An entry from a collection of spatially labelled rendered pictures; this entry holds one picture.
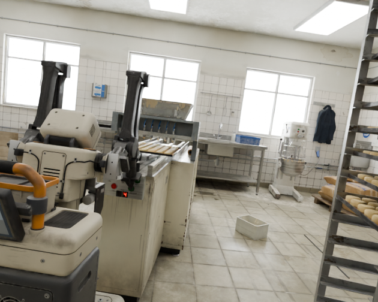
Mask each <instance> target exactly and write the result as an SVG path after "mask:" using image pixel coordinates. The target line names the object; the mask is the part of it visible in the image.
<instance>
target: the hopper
mask: <svg viewBox="0 0 378 302"><path fill-rule="evenodd" d="M193 107H194V105H193V104H191V103H185V102H176V101H166V100H160V99H150V98H142V104H141V109H140V114H142V115H147V116H157V117H166V118H171V119H181V120H187V117H188V115H189V114H190V112H191V110H192V108H193Z"/></svg>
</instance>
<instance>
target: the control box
mask: <svg viewBox="0 0 378 302"><path fill-rule="evenodd" d="M145 182H146V176H145V175H142V176H141V178H140V182H139V183H136V182H134V185H133V188H134V190H133V191H129V189H128V188H129V187H128V186H127V184H126V183H125V182H122V181H121V180H107V179H104V174H103V183H105V189H104V194H105V195H111V196H116V197H124V196H125V195H124V192H126V193H127V194H126V197H124V198H132V199H137V200H143V198H144V192H145ZM114 183H115V184H116V188H115V189H112V187H111V185H112V184H114ZM118 191H120V196H118Z"/></svg>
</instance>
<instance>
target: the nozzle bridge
mask: <svg viewBox="0 0 378 302"><path fill-rule="evenodd" d="M123 117H124V113H123V112H118V111H113V114H112V126H111V131H115V135H119V133H120V131H121V128H122V122H123ZM146 118H147V120H146ZM154 119H155V120H154ZM145 120H146V122H145ZM153 120H154V121H153ZM161 120H162V121H161ZM152 121H153V123H152ZM160 121H161V123H160ZM168 121H169V123H168ZM144 122H145V123H146V131H144V130H143V126H144ZM159 123H160V125H161V126H160V127H161V130H160V133H158V126H159ZM167 123H168V124H167ZM175 123H176V125H175ZM151 124H153V126H154V128H153V132H151ZM200 124H201V122H195V121H190V120H181V119H171V118H166V117H157V116H147V115H142V114H140V120H139V130H138V134H145V135H154V136H159V137H168V138H177V139H182V140H191V141H193V145H192V151H191V160H190V161H195V160H196V153H197V144H198V139H199V133H200ZM166 125H167V126H168V132H167V134H165V130H166ZM174 125H175V134H174V135H173V133H172V132H173V127H174Z"/></svg>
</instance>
